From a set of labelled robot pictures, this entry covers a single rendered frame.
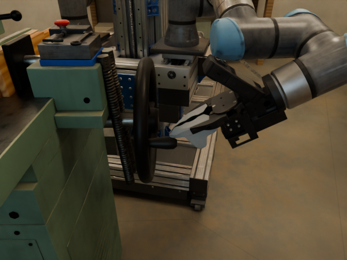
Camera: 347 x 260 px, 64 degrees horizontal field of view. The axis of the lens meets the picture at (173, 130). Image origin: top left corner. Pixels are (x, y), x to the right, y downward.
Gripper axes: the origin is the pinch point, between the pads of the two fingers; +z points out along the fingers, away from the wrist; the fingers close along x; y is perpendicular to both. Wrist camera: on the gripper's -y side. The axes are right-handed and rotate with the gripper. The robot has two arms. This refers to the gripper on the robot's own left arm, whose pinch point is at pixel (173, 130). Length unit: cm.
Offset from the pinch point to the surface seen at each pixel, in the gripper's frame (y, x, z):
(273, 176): 104, 83, -10
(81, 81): -16.0, 3.9, 11.1
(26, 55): -24.7, 10.7, 20.8
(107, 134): 8.7, 33.5, 31.2
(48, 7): -58, 338, 155
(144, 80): -10.1, 3.9, 0.5
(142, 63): -12.0, 8.6, 0.3
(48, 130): -12.3, -1.4, 20.2
